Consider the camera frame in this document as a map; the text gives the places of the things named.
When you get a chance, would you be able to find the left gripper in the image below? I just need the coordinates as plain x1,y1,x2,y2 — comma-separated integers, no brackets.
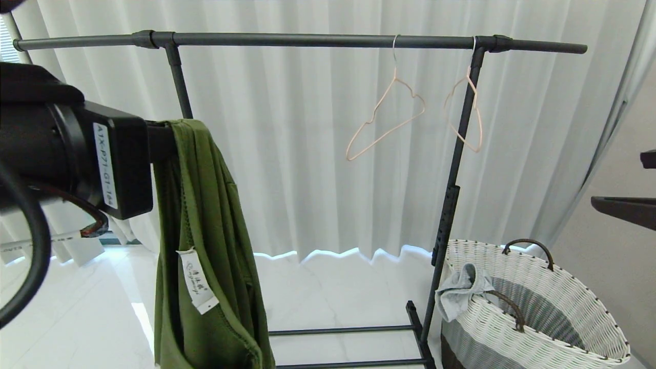
0,100,154,221

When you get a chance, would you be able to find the green shirt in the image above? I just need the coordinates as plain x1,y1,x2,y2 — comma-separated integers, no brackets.
153,119,278,369

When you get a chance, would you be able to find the pink clothes hanger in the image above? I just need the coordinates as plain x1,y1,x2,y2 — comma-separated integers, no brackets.
443,37,484,154
346,35,426,162

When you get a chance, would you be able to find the white laundry basket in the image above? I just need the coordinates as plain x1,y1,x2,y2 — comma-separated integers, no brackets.
440,238,632,369

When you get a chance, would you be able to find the black clothes rack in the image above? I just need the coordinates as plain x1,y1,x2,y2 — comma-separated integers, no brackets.
13,30,588,369

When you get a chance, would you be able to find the white curtain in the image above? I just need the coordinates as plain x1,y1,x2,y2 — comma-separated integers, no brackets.
0,202,106,267
10,0,656,263

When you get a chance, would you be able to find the pale grey garment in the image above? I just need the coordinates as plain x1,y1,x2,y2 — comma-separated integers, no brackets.
435,263,501,323

